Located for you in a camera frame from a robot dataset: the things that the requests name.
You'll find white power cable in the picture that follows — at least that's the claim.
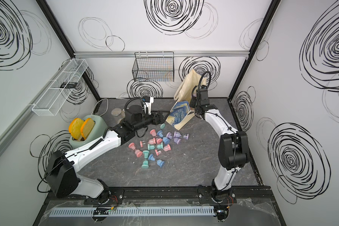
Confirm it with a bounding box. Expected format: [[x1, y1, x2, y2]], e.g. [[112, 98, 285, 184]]
[[92, 98, 109, 116]]

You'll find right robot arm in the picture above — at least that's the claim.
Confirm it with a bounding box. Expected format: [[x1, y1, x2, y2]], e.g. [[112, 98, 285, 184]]
[[190, 85, 250, 202]]

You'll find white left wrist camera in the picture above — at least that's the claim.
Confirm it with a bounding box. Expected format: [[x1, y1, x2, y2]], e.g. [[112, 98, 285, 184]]
[[142, 96, 154, 115]]

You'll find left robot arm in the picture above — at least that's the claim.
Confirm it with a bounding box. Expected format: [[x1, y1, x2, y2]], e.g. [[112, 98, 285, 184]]
[[44, 111, 170, 198]]

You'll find tall glass jar with rice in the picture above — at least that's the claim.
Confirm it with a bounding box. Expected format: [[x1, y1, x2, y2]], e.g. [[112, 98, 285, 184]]
[[111, 108, 122, 116]]

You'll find black wire basket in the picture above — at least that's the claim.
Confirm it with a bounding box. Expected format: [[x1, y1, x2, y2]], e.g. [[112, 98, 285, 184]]
[[132, 51, 175, 82]]

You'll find mint green toaster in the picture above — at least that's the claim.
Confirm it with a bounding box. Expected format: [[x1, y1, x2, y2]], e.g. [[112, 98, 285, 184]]
[[69, 115, 107, 149]]

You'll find white slotted cable duct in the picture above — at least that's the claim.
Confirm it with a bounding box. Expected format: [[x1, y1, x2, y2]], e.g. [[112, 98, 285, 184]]
[[49, 206, 216, 217]]

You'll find blue hourglass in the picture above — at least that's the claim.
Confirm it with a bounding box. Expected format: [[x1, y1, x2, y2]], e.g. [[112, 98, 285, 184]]
[[156, 159, 165, 168]]

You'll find pink hourglass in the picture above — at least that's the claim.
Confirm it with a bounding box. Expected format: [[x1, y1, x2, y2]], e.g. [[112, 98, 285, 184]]
[[128, 142, 143, 158], [150, 129, 157, 137]]

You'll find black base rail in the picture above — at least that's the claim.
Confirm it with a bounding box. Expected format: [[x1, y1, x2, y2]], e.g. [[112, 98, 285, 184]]
[[84, 186, 276, 205]]

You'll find yellow toast slice left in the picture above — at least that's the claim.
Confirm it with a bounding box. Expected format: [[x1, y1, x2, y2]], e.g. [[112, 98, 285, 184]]
[[69, 118, 84, 140]]

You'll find yellow toast slice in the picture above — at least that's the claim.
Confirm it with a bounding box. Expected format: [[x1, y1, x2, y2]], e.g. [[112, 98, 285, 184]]
[[80, 118, 95, 140], [69, 118, 84, 140]]

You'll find yellow toast slice right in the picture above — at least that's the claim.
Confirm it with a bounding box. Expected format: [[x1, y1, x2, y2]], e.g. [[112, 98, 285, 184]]
[[80, 118, 95, 140]]

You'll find canvas bag with starry print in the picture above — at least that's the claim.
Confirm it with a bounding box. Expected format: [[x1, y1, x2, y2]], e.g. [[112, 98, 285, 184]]
[[166, 69, 201, 130]]

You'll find pink hourglass left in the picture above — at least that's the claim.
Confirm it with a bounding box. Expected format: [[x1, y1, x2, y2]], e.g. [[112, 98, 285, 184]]
[[128, 142, 143, 158]]

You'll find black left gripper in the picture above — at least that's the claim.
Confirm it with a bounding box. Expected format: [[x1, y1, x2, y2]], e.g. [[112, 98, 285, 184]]
[[133, 110, 170, 133]]

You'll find teal hourglass front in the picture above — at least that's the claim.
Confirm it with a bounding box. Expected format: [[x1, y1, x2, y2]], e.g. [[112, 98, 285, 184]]
[[141, 150, 150, 169]]

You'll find white wire shelf basket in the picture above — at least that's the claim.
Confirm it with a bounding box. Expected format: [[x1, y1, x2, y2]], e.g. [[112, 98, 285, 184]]
[[32, 58, 88, 116]]

